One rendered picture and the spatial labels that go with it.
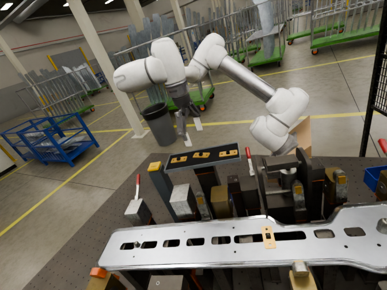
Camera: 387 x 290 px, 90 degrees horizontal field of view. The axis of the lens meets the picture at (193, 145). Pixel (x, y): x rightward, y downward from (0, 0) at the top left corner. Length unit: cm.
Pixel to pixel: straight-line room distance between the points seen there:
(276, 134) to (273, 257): 74
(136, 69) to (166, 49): 14
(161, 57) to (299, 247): 79
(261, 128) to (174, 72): 70
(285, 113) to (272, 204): 58
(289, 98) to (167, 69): 77
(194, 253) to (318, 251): 41
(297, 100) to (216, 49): 56
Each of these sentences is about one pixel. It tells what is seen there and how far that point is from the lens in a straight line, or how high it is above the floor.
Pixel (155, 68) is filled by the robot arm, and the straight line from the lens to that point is 77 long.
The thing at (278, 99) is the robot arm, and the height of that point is 120.
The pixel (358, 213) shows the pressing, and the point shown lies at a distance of 90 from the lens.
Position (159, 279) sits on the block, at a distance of 79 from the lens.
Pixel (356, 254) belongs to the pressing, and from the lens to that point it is 81.
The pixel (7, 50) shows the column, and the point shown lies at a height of 389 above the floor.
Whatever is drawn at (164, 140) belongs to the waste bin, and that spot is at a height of 14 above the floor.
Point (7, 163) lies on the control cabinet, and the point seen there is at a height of 21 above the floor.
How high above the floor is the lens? 168
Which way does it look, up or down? 29 degrees down
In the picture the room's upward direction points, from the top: 20 degrees counter-clockwise
